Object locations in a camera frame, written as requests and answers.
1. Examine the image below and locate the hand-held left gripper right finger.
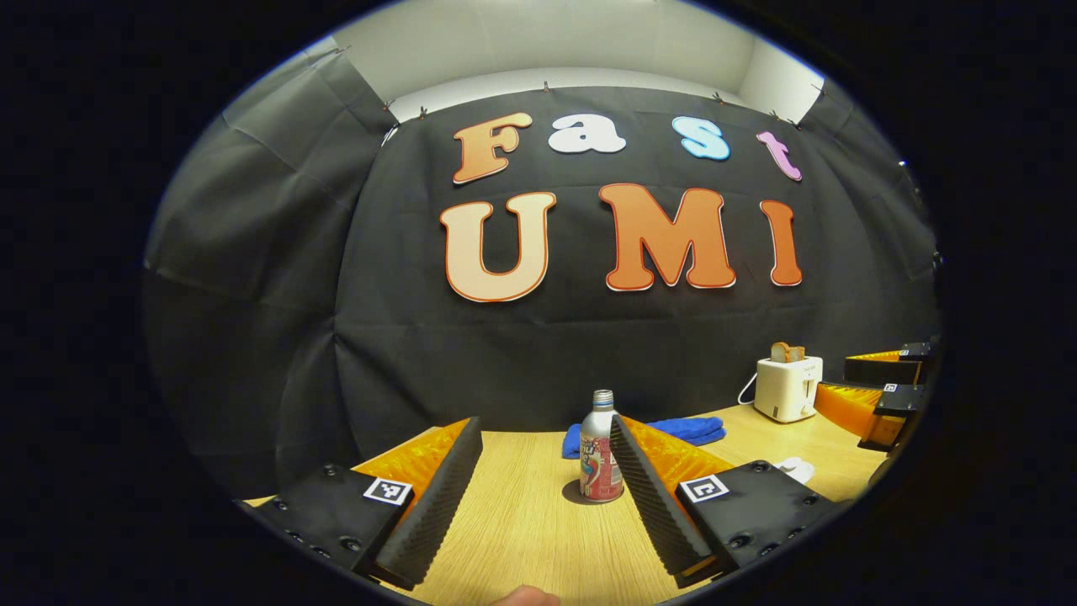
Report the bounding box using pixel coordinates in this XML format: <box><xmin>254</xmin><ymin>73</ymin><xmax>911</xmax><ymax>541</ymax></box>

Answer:
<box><xmin>609</xmin><ymin>414</ymin><xmax>842</xmax><ymax>590</ymax></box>

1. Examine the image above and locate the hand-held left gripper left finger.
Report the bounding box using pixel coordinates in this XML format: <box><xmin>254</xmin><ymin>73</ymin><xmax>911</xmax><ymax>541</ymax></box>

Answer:
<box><xmin>240</xmin><ymin>416</ymin><xmax>485</xmax><ymax>592</ymax></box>

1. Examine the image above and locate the silver water bottle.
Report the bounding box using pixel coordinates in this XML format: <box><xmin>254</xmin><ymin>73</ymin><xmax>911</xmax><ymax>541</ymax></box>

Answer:
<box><xmin>579</xmin><ymin>389</ymin><xmax>625</xmax><ymax>504</ymax></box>

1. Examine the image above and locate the folded blue towel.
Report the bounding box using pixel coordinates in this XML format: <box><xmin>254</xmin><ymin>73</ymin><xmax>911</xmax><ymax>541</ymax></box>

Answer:
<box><xmin>562</xmin><ymin>416</ymin><xmax>727</xmax><ymax>460</ymax></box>

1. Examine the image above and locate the white toaster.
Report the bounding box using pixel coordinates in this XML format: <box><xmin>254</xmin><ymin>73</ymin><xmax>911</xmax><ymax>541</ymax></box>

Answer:
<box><xmin>754</xmin><ymin>355</ymin><xmax>825</xmax><ymax>423</ymax></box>

